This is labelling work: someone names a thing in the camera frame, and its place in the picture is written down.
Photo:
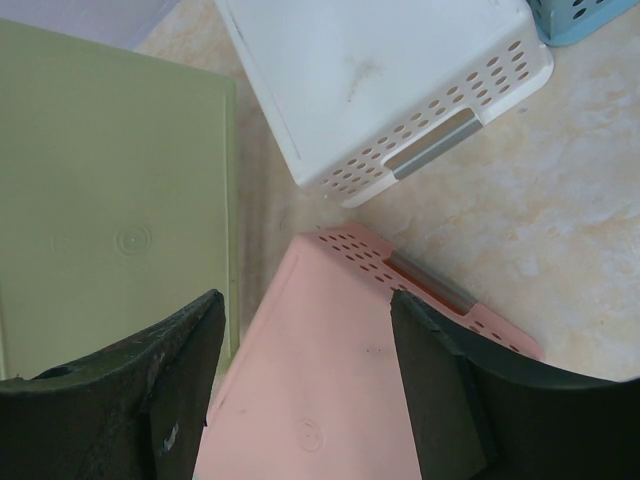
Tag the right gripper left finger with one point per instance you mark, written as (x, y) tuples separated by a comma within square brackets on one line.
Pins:
[(135, 409)]

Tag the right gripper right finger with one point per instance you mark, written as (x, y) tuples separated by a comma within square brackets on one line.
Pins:
[(479, 410)]

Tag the pink perforated plastic basket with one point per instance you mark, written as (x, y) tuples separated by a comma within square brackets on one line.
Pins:
[(315, 389)]

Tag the green perforated plastic basket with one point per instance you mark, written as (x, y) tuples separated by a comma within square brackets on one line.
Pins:
[(118, 196)]

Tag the white perforated plastic basket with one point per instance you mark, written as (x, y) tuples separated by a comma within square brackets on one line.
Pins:
[(361, 94)]

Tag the blue perforated plastic basket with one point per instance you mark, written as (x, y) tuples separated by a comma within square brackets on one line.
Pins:
[(564, 22)]

